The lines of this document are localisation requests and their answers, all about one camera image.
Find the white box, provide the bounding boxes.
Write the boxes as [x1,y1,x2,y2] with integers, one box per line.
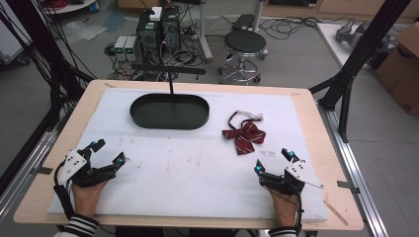
[148,6,164,23]

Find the black flat device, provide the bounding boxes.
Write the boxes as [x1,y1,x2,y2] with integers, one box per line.
[231,13,257,32]

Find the white platform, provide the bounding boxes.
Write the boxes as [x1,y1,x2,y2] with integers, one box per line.
[315,22,375,68]

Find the black white striped sleeve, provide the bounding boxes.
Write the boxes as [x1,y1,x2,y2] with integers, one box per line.
[53,213,101,237]
[267,226,298,237]

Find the aluminium rail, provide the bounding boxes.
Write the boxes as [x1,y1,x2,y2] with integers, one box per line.
[0,110,72,222]
[316,101,390,237]

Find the grey machine part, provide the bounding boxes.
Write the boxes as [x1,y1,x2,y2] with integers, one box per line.
[335,17,399,54]

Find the white foam mat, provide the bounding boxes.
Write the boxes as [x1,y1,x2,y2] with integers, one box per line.
[47,87,329,222]

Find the black frame post with cables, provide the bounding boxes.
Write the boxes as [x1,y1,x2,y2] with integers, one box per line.
[0,0,97,133]

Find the dark red striped bow tie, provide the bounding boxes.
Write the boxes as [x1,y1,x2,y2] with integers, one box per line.
[221,110,267,156]

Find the black computer tower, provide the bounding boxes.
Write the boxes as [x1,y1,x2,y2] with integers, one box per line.
[135,11,163,55]
[160,6,182,53]

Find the black round stool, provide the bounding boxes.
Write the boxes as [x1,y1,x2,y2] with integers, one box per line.
[216,29,270,86]

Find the tangle of black floor cables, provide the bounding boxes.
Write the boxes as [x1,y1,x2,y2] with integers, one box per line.
[258,15,334,41]

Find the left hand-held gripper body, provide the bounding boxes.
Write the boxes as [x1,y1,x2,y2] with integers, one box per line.
[57,146,117,189]

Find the white round table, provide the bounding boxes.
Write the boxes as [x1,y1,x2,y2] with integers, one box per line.
[42,0,99,16]

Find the grey power supply unit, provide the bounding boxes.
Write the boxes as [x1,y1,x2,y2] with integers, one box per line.
[113,35,128,62]
[124,36,141,62]

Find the person's right hand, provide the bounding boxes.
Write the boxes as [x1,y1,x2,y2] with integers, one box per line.
[267,188,300,229]

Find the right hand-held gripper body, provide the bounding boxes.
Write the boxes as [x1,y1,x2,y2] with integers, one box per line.
[259,159,325,196]

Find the black T-shaped stand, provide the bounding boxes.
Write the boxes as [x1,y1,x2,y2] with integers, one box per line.
[130,63,208,97]

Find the white stand leg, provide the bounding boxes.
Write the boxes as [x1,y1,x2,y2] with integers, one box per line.
[197,0,214,64]

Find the light wooden table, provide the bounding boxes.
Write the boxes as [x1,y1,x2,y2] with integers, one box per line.
[13,78,365,232]

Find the brown cardboard box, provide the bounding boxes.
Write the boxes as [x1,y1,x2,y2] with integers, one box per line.
[374,22,419,116]

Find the black oval tray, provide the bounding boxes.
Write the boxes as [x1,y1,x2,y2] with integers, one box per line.
[128,93,210,130]

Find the thin wooden stick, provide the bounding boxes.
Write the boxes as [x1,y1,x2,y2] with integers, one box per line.
[322,198,350,227]

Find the person's left hand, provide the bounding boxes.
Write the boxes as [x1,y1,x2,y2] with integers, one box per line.
[71,180,111,219]

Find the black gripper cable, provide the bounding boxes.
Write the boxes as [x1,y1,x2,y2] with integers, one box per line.
[52,159,76,220]
[294,192,304,236]

